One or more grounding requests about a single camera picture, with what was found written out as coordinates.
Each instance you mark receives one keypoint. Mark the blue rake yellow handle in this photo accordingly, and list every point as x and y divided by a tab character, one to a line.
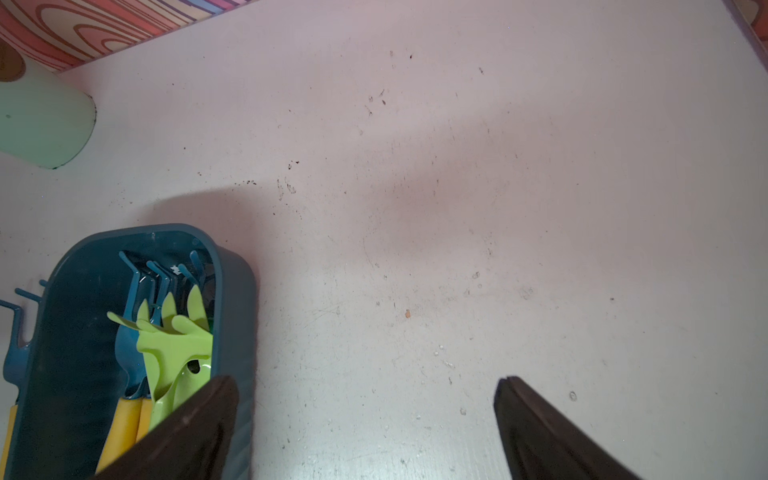
132	414
14	371
181	283

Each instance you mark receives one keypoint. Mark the mint green pen cup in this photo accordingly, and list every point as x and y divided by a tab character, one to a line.
44	121

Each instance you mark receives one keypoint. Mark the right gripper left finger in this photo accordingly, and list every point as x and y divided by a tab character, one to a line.
191	443

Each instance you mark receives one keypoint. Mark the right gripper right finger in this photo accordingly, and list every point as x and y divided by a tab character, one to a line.
539	442

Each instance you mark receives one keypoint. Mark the teal plastic storage box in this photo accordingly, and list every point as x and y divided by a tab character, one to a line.
73	380

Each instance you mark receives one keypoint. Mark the lime rake wooden handle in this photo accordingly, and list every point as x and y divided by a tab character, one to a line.
177	353

